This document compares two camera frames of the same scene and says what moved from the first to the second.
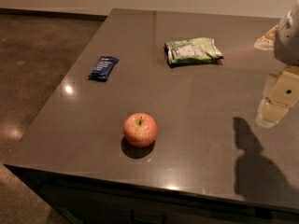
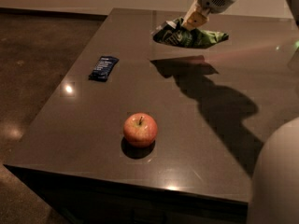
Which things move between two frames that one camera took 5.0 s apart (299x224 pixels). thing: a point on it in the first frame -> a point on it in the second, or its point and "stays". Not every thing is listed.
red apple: x=140 y=130 stays
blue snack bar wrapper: x=103 y=69 stays
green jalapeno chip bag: x=192 y=50 -> x=174 y=33
